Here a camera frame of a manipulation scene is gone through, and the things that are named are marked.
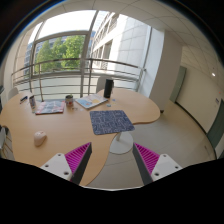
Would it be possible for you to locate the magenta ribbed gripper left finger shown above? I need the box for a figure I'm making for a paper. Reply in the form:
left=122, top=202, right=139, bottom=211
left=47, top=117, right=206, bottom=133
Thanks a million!
left=41, top=143, right=92, bottom=185

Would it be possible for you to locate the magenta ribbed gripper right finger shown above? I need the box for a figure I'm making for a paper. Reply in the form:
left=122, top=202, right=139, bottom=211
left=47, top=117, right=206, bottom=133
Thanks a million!
left=133, top=143, right=182, bottom=185

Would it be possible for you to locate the blue patterned mouse pad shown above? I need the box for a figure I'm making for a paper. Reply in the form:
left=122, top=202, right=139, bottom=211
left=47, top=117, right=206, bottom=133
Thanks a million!
left=90, top=110, right=134, bottom=135

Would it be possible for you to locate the red colourful magazine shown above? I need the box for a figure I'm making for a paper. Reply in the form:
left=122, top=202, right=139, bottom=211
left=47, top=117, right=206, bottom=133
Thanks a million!
left=35, top=101, right=65, bottom=115

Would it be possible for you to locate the red and white mug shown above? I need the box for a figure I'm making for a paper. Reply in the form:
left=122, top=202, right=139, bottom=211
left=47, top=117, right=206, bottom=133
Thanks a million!
left=65, top=95, right=74, bottom=107

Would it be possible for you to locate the chair at left edge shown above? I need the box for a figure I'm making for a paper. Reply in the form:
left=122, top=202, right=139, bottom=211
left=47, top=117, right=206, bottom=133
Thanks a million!
left=0, top=126, right=14, bottom=160

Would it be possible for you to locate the light blue open book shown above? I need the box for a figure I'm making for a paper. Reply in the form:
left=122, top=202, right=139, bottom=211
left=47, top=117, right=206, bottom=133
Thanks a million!
left=75, top=94, right=107, bottom=109

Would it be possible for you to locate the white blue drink can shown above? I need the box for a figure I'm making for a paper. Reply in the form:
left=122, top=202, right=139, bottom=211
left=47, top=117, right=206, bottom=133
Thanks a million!
left=29, top=95, right=36, bottom=109

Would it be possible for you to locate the metal balcony railing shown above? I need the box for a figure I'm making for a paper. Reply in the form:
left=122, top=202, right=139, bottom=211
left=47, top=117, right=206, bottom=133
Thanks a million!
left=11, top=58, right=146, bottom=100

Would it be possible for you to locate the white chair behind table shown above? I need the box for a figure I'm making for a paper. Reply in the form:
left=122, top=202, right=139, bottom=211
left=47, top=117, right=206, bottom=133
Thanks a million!
left=96, top=77, right=107, bottom=92

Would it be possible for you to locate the black cylindrical speaker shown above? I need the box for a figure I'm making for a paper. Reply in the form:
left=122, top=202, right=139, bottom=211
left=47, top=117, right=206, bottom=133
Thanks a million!
left=104, top=79, right=114, bottom=98

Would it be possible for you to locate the white chair at left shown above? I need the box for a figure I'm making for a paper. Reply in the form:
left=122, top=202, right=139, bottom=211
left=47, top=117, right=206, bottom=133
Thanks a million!
left=8, top=87, right=19, bottom=99

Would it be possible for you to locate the grey green door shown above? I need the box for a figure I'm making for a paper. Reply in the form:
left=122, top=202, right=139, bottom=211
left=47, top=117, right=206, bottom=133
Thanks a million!
left=170, top=66, right=187, bottom=103

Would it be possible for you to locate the white table pedestal base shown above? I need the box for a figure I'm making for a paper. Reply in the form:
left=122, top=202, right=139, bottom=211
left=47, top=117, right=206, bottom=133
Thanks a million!
left=110, top=132, right=133, bottom=154

